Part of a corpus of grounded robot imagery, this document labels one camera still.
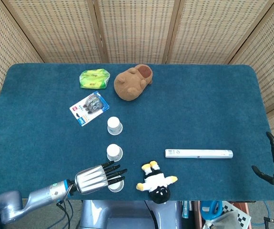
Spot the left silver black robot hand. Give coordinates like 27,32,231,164
69,161,128,195

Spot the white paper cup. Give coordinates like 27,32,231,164
107,175,125,193
106,144,123,162
107,116,123,136

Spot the grey-blue robot torso base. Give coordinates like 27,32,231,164
79,199,184,229

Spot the black white checkerboard card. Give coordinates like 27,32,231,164
222,201,252,229

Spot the penguin plush toy white shirt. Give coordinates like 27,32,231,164
136,160,179,204

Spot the correction tape blister pack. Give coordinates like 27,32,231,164
69,91,110,127

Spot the blue plastic tool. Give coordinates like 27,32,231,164
200,201,223,221

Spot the white long box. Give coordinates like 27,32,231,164
164,148,234,159

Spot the green tissue pack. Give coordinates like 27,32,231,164
79,68,111,90

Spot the blue felt table cover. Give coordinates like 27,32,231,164
0,62,274,202

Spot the brown capybara plush toy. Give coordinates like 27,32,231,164
113,64,154,102

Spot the woven bamboo folding screen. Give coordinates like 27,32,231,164
0,0,274,129

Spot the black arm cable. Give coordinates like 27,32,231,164
56,200,74,229

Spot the thin blue cable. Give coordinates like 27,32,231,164
251,201,274,227

